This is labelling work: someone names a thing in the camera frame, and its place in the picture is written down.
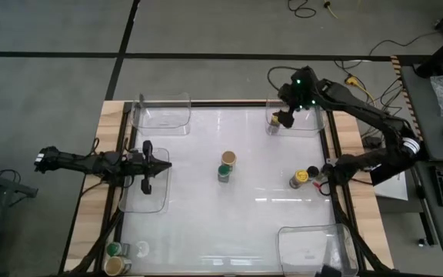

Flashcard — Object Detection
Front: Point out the black yellow hazard tape strip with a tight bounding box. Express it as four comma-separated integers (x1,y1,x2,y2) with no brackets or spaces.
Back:
389,55,425,142

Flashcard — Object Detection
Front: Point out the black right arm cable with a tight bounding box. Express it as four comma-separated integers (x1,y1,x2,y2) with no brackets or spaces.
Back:
266,65,300,93

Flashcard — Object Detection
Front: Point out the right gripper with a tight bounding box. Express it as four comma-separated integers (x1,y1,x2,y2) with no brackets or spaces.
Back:
271,65,325,129

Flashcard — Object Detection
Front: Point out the black floor cable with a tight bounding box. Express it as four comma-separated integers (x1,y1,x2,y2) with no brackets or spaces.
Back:
287,0,318,19

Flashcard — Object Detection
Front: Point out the white paper sheet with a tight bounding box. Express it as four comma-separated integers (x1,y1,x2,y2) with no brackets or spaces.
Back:
373,170,409,202

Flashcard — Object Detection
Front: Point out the black stand leg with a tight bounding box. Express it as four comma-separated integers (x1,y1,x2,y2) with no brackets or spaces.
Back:
415,32,443,78

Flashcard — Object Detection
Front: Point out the yellow cable with plug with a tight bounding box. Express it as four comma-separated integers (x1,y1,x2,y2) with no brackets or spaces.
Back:
345,75,378,104

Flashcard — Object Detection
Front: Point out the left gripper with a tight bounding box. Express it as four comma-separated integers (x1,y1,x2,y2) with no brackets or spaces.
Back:
127,139,173,195

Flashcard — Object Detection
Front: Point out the yellow floor cable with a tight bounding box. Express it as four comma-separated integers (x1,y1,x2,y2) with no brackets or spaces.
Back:
323,0,339,19

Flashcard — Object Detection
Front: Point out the clear plastic bin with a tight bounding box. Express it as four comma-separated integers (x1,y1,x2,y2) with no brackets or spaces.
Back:
265,94,327,138
118,147,172,214
130,91,192,136
277,223,359,277

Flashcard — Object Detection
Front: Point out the black aluminium table frame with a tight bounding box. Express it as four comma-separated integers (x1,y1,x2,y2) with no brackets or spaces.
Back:
65,98,390,277

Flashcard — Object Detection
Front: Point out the green label oregano jar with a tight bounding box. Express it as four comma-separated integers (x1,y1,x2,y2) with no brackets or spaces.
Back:
105,241,132,258
217,164,233,184

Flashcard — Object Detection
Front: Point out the tan lid furikake jar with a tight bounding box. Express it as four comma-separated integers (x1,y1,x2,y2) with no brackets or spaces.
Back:
103,255,133,277
221,150,238,167

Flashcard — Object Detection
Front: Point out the dark grey desk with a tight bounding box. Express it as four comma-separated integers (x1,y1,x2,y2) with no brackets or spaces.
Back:
399,55,443,255

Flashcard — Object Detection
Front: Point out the yellow lid spice jar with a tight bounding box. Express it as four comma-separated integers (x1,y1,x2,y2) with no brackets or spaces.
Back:
269,114,282,135
288,169,310,190

